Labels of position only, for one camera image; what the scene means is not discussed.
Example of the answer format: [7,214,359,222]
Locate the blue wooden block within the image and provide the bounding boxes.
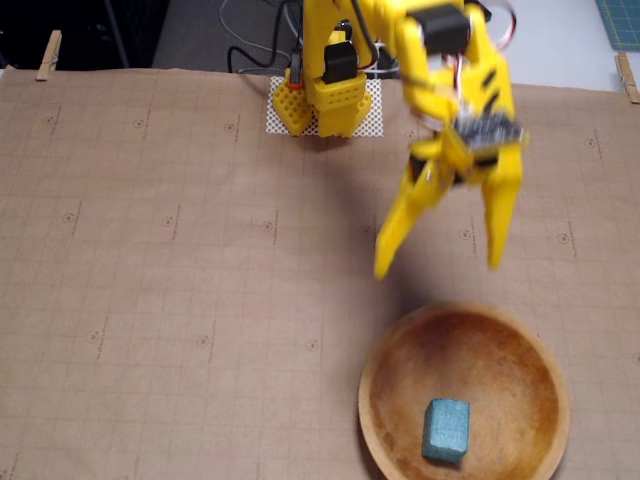
[422,398,472,465]

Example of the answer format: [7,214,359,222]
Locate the green cutting mat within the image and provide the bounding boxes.
[596,0,640,50]

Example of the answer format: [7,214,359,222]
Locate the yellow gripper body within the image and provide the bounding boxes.
[407,127,502,177]

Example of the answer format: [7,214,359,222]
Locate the wooden clothespin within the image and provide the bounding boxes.
[614,51,640,105]
[35,29,63,82]

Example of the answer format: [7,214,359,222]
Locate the camera circuit board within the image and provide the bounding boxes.
[447,110,530,152]

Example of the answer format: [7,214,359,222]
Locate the brown gridded wrapping paper sheet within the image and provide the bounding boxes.
[0,67,640,480]

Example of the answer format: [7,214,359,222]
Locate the round wooden bowl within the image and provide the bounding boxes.
[357,299,571,480]

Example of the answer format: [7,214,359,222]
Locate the black cable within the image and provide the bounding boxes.
[228,0,304,75]

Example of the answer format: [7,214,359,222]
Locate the grey cable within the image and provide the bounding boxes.
[218,0,304,75]

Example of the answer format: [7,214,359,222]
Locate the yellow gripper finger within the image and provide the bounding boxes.
[373,160,455,281]
[479,143,526,273]

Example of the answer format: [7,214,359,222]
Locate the white perforated mat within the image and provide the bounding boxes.
[265,75,385,139]

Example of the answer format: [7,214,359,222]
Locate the yellow waffle table clamp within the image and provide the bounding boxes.
[272,78,314,137]

